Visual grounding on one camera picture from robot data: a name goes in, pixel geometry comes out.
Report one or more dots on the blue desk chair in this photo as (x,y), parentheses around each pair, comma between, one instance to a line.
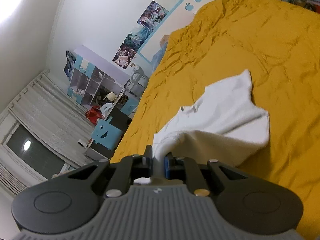
(106,134)

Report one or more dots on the white blue headboard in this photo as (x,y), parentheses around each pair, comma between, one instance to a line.
(178,17)

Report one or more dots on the mustard yellow bedspread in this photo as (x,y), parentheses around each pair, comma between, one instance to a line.
(278,42)

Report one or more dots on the red bag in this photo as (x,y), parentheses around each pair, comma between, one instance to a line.
(94,114)

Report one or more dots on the white t-shirt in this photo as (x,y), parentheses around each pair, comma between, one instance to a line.
(223,124)

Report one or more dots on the blue pillow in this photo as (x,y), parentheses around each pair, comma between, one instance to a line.
(156,59)

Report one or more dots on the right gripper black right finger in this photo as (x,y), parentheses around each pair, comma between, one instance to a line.
(247,202)

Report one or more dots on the dark window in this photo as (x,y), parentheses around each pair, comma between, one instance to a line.
(34,153)

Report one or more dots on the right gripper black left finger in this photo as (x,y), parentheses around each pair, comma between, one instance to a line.
(71,200)

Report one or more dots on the grey white curtain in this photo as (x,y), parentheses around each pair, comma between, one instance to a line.
(51,117)

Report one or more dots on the anime wall posters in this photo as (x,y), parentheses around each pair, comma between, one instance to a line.
(151,17)

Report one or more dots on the purple blue shelf unit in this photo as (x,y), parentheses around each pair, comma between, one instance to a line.
(94,77)

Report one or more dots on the grey metal chair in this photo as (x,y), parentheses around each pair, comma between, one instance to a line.
(137,83)

